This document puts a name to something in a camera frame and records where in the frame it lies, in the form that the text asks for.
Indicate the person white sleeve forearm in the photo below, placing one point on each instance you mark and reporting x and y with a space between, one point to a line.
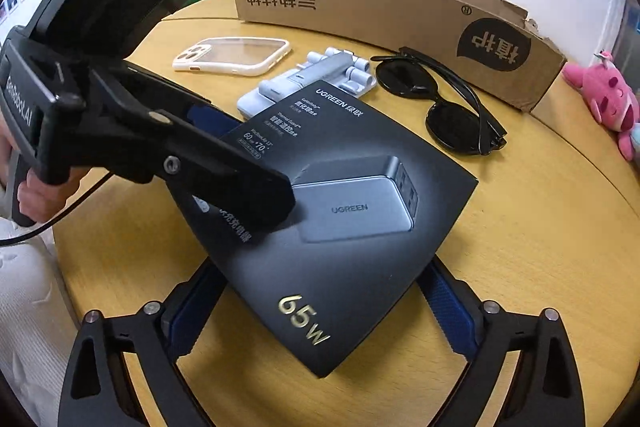
37 328

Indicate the person left hand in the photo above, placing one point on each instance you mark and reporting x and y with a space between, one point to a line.
38 200

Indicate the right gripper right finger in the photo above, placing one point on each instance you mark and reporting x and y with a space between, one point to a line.
545 388

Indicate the brown cardboard box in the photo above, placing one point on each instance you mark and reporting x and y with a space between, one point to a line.
486 42

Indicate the grey folding phone stand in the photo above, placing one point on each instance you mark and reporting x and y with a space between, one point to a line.
341 68

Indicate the white clear phone case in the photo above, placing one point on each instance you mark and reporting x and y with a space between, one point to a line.
239 56

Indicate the black sunglasses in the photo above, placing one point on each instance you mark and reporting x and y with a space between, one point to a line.
457 119

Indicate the pink bear plush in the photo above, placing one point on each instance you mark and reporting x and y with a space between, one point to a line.
610 100

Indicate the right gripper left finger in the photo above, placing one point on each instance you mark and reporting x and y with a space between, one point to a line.
98 389

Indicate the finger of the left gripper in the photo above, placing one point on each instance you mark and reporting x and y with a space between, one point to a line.
119 134
157 92

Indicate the black UGREEN charger box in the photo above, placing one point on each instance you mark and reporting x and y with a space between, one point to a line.
374 202

